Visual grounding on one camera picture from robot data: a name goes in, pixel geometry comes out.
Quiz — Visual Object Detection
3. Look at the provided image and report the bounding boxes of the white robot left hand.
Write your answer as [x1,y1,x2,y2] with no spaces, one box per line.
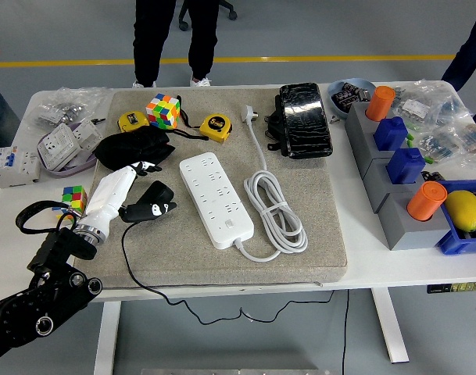
[83,159,178,231]

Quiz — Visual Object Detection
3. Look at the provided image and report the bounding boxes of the black power adapter plug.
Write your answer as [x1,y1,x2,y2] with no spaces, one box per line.
[138,180,175,208]

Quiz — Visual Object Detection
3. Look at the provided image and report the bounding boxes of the thin black adapter cord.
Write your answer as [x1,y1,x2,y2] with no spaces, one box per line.
[120,218,336,325]

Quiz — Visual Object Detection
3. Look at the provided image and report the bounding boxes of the white power strip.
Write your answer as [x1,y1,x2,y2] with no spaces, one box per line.
[178,152,256,250]

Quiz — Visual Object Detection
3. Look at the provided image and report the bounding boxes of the small colourful puzzle cube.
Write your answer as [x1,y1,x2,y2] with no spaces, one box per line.
[55,184,89,216]

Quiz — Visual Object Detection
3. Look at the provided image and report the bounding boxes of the black cloth pouch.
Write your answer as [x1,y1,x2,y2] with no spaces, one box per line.
[93,125,176,172]

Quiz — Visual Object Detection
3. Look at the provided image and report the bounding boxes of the yellow round tape measure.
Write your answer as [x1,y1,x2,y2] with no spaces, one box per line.
[117,111,150,132]

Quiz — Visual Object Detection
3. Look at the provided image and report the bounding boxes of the clear bag of metal screws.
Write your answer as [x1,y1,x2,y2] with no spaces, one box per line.
[32,86,113,128]

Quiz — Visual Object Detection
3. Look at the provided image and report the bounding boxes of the white circuit breaker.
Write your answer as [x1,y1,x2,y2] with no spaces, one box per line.
[0,144,41,189]

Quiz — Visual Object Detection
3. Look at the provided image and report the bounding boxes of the large colourful puzzle cube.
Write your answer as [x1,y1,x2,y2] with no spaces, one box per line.
[145,92,182,129]

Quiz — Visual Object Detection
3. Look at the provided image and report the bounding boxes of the yellow square tape measure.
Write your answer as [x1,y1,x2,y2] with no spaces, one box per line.
[199,112,234,145]

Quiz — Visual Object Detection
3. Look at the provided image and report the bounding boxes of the white table leg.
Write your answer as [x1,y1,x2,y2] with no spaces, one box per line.
[370,288,410,364]
[93,301,121,375]

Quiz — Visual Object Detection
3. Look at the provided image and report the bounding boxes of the grey-brown mat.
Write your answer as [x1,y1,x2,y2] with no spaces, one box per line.
[75,87,349,291]

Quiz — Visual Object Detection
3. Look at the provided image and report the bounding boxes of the black glossy cracked device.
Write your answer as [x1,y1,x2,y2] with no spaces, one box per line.
[278,81,335,160]

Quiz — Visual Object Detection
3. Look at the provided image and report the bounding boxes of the light blue bowl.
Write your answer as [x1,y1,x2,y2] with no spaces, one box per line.
[326,77,376,120]

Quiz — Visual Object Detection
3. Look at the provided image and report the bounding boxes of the grey socket block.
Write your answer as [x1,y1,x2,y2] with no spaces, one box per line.
[345,102,413,180]
[377,183,463,252]
[363,150,428,215]

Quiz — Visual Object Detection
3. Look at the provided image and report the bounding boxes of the black capacitors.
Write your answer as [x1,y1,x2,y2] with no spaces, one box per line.
[331,81,374,109]

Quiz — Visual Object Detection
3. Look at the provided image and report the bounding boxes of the orange cylinder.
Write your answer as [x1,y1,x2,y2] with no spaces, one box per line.
[406,180,449,223]
[364,85,396,123]

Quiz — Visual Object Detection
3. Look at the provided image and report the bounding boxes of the blue block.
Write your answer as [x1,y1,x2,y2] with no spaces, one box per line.
[385,147,426,185]
[373,116,410,152]

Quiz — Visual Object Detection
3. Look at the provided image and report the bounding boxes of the black electronic module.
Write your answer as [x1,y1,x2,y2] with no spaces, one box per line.
[420,170,446,184]

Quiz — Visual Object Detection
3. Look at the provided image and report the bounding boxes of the clear bag of white parts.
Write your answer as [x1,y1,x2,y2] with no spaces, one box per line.
[392,80,475,128]

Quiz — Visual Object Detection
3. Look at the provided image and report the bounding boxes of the clear bag of blue parts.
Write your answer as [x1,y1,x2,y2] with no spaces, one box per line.
[411,124,469,165]

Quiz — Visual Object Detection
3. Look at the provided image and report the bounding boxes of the blue plastic bin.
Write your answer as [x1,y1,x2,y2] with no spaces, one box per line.
[435,178,476,257]

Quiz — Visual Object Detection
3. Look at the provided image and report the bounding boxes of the yellow lemon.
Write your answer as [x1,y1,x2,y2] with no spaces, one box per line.
[444,190,476,232]

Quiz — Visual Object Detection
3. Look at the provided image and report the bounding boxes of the table control panel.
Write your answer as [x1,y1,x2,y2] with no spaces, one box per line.
[425,280,476,295]

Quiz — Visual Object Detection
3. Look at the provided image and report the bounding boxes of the small white wall socket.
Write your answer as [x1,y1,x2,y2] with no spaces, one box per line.
[67,117,104,152]

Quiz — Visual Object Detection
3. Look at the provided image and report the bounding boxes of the large white wall socket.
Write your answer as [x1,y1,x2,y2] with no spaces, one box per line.
[36,123,82,173]

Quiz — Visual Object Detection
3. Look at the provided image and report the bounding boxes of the black tape measure strap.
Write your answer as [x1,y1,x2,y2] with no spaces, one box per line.
[169,95,207,141]

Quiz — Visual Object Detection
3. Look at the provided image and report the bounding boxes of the white power strip cable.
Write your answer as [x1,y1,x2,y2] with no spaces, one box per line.
[232,103,310,263]

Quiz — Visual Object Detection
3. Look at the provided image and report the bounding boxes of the black hanging cable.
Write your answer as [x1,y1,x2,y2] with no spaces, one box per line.
[341,291,350,375]

